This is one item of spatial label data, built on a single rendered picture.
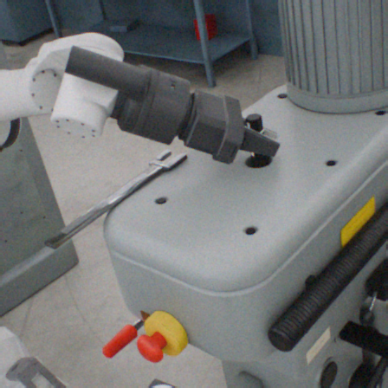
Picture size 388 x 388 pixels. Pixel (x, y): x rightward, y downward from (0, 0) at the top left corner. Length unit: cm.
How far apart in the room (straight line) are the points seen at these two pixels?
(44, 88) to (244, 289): 38
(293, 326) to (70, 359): 277
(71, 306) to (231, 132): 304
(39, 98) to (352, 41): 43
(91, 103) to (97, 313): 292
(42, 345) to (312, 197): 292
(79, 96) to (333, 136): 36
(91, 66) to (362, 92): 40
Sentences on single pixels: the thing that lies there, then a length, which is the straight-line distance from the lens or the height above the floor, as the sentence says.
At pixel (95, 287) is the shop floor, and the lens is 386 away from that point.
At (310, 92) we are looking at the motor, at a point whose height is 192.
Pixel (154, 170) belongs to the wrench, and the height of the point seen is 190.
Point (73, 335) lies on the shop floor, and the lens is 361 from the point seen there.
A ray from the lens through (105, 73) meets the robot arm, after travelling 79.
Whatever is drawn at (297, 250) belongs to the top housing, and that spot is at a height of 185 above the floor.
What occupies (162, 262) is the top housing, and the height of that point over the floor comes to 187.
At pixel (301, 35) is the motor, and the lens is 97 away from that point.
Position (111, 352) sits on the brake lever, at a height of 170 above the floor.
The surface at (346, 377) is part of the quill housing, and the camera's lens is 113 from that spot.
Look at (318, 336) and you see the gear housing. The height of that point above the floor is 168.
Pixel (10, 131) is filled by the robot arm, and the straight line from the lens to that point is 105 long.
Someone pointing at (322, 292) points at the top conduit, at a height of 180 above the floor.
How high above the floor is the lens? 234
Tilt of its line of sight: 32 degrees down
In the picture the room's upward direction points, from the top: 12 degrees counter-clockwise
